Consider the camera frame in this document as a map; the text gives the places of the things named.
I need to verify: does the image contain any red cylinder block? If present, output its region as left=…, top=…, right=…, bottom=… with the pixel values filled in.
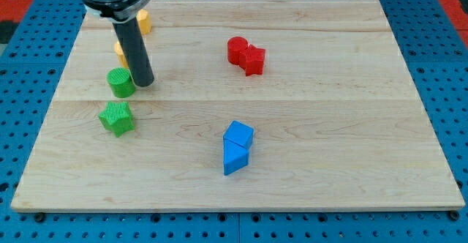
left=227, top=37, right=249, bottom=65

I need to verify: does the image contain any green cylinder block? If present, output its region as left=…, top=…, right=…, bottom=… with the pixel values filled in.
left=106, top=67, right=136, bottom=98

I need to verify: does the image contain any wooden board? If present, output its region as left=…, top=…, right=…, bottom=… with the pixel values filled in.
left=11, top=0, right=465, bottom=213

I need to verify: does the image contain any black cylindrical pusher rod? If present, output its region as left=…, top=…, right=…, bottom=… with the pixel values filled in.
left=113, top=18, right=154, bottom=87

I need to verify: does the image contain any blue triangle block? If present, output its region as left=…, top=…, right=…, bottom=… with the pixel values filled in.
left=223, top=141, right=249, bottom=176

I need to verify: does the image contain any red star block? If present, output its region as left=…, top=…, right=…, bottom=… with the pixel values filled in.
left=238, top=45, right=266, bottom=76

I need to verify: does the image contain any yellow block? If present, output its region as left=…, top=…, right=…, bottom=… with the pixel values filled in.
left=137, top=9, right=152, bottom=35
left=113, top=42, right=129, bottom=69

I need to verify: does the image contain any yellow block upper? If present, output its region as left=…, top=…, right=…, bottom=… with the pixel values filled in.
left=137, top=9, right=152, bottom=35

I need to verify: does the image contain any yellow block lower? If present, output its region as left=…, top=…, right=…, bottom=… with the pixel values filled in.
left=113, top=42, right=129, bottom=69

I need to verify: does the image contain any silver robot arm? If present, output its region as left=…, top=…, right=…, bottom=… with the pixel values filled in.
left=83, top=0, right=154, bottom=87

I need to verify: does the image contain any blue cube block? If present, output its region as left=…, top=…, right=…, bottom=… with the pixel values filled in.
left=223, top=121, right=254, bottom=149

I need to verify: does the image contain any green star block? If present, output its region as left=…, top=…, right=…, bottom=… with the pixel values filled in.
left=98, top=102, right=135, bottom=138

